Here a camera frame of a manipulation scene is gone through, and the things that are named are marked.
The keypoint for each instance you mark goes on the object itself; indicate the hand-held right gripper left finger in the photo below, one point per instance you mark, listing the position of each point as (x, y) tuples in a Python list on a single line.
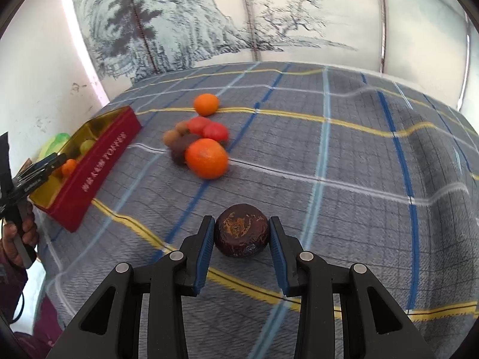
[(205, 258)]

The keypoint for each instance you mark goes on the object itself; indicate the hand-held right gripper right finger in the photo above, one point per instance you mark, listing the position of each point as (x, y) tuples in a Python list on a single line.
[(277, 258)]

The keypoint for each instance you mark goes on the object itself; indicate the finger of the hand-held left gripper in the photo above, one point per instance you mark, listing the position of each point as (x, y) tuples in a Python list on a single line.
[(45, 175), (45, 161)]

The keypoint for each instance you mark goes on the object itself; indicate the small orange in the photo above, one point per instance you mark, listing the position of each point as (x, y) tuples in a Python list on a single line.
[(68, 167)]

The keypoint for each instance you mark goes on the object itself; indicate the dark purple passion fruit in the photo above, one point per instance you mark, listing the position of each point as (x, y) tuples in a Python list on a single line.
[(179, 153), (241, 235)]

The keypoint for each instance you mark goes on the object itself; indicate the red and gold tin box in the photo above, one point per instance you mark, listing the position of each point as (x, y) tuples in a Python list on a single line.
[(101, 164)]

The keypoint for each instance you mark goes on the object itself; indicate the brown longan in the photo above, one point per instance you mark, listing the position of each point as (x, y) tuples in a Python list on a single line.
[(170, 137), (182, 126)]

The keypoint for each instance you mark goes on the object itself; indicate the red tomato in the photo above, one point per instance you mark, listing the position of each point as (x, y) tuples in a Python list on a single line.
[(197, 124), (216, 131)]

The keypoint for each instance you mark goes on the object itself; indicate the person's left forearm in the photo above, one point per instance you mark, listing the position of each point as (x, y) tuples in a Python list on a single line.
[(11, 288)]

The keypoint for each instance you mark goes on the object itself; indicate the person's left hand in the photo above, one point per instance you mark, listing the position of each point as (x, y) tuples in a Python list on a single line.
[(9, 246)]

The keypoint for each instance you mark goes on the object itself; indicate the green and white tissue pack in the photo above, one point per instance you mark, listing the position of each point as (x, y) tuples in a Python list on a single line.
[(52, 144)]

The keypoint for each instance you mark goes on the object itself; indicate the green round fruit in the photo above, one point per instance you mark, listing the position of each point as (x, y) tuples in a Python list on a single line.
[(86, 146)]

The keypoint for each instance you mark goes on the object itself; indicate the person's purple clothing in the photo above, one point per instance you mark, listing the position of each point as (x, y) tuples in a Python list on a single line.
[(41, 333)]

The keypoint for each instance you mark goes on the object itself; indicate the landscape ink wall painting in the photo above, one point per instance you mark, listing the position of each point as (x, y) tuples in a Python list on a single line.
[(168, 18)]

